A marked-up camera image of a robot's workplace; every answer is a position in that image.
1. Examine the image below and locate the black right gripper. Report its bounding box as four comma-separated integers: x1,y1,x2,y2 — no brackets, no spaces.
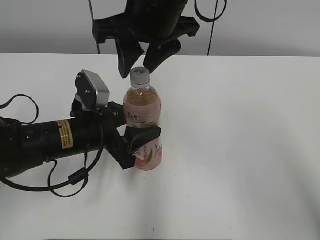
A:
92,11,200,79

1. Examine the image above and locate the white bottle cap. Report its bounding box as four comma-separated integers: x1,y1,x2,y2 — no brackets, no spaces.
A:
129,66,150,89

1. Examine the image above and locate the pink oolong tea bottle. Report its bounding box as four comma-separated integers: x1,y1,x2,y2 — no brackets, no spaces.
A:
123,77,163,171

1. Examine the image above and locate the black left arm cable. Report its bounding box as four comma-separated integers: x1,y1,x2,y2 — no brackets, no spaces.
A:
0,94,105,199

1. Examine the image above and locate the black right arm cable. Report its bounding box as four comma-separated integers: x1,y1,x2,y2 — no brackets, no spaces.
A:
193,0,229,24

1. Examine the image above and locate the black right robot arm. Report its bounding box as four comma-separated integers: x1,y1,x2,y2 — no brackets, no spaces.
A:
92,0,200,79

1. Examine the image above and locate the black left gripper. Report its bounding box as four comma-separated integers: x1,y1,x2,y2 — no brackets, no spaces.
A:
70,101,162,170

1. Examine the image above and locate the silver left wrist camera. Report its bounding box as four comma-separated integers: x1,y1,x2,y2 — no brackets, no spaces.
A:
75,69,110,112

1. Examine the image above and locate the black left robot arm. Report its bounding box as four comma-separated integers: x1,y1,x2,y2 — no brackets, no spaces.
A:
0,102,161,178

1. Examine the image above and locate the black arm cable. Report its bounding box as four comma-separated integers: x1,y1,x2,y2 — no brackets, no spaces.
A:
0,94,105,199
193,0,229,24

